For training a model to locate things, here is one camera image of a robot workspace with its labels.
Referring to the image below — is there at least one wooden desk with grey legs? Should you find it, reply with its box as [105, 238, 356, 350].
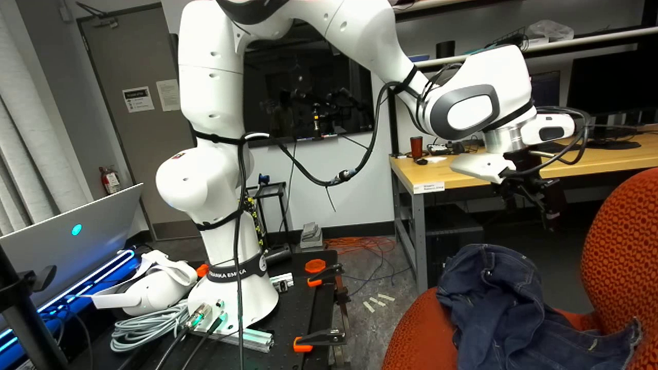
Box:
[388, 123, 658, 292]

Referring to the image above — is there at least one orange black clamp upper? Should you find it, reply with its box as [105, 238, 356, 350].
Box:
[304, 259, 343, 287]

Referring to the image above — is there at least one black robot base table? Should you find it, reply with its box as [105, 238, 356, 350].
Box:
[72, 251, 338, 370]

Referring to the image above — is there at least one orange black clamp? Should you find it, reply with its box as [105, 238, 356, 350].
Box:
[292, 328, 348, 353]
[304, 259, 343, 287]

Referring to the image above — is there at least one orange black clamp lower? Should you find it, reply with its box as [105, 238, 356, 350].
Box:
[292, 328, 348, 353]

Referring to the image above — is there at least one blue denim cloth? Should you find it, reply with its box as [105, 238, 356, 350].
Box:
[438, 242, 641, 370]

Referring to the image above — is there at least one small red cylinder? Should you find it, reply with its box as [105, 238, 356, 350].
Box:
[409, 135, 423, 160]

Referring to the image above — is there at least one coiled grey cable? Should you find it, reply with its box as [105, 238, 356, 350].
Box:
[109, 302, 191, 356]

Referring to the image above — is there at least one grey door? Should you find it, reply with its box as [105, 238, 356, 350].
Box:
[79, 5, 194, 227]

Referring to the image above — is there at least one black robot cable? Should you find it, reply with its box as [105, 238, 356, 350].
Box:
[254, 64, 440, 189]

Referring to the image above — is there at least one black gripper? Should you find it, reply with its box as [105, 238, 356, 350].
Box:
[504, 151, 566, 230]

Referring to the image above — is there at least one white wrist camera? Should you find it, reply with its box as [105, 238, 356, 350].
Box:
[521, 112, 577, 145]

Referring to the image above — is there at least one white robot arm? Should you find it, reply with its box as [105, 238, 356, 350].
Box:
[157, 0, 577, 333]

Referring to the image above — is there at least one silver laptop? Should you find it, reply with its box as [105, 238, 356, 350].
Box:
[0, 184, 142, 287]

